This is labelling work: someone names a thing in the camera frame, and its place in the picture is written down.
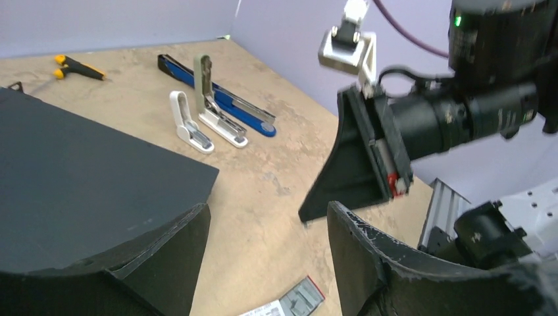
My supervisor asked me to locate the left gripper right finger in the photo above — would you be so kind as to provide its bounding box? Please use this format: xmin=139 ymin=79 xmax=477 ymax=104
xmin=327 ymin=201 xmax=557 ymax=315

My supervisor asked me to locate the small yellow black screwdriver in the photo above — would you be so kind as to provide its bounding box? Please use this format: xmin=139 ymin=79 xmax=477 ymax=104
xmin=53 ymin=55 xmax=107 ymax=81

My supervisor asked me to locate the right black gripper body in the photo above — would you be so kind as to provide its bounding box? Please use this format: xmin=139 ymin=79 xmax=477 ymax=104
xmin=346 ymin=85 xmax=413 ymax=199

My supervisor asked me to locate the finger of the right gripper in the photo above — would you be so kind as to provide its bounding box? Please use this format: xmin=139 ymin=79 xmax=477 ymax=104
xmin=298 ymin=87 xmax=390 ymax=223

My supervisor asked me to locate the blue stapler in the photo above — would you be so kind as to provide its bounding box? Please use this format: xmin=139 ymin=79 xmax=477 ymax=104
xmin=157 ymin=54 xmax=276 ymax=138

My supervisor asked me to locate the white stapler part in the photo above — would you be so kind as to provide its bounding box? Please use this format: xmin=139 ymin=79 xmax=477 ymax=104
xmin=169 ymin=90 xmax=215 ymax=154

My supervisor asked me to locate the dark flat network switch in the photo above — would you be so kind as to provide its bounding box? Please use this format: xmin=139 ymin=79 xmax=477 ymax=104
xmin=1 ymin=88 xmax=218 ymax=273

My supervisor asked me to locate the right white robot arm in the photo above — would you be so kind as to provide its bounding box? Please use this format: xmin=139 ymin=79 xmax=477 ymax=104
xmin=298 ymin=1 xmax=557 ymax=223

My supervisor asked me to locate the red white staple box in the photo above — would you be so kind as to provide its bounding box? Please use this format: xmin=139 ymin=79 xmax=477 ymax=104
xmin=239 ymin=300 xmax=286 ymax=316

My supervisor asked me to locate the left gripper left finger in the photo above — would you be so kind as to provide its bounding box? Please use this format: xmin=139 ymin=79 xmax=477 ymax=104
xmin=1 ymin=203 xmax=211 ymax=315

